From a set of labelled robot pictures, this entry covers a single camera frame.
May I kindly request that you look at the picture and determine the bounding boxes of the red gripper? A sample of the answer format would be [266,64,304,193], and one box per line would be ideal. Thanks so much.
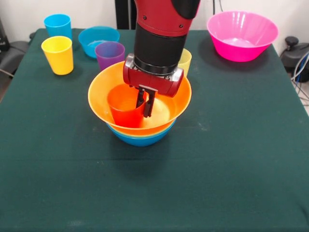
[122,53,185,118]

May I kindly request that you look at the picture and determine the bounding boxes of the red cup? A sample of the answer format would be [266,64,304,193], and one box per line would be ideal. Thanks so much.
[107,84,147,128]

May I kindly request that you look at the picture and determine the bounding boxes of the orange bowl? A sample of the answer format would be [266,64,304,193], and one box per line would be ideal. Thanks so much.
[87,60,193,136]

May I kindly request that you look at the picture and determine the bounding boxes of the large blue bowl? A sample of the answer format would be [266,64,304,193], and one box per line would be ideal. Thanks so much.
[108,118,177,147]

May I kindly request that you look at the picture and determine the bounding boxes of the pink bowl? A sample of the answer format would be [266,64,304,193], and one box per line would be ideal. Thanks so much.
[206,11,279,63]

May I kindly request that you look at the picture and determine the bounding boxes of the purple cup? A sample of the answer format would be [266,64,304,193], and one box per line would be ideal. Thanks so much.
[94,41,126,72]

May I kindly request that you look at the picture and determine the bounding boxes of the pale translucent yellow cup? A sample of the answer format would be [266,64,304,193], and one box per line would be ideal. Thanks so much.
[177,48,193,78]

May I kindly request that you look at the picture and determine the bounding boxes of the small blue bowl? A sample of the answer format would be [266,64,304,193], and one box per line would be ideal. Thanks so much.
[78,26,121,59]

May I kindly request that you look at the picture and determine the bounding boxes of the dark green tablecloth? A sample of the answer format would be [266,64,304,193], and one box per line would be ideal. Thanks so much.
[0,28,309,232]

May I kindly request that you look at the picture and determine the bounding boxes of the blue cup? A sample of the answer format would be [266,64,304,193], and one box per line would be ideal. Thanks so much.
[43,14,72,41]

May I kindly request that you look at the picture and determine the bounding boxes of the black wall cables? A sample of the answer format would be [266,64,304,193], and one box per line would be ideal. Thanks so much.
[211,0,224,13]

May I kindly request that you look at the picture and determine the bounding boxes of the tangle of floor cables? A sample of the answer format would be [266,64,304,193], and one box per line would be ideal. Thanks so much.
[291,52,309,107]

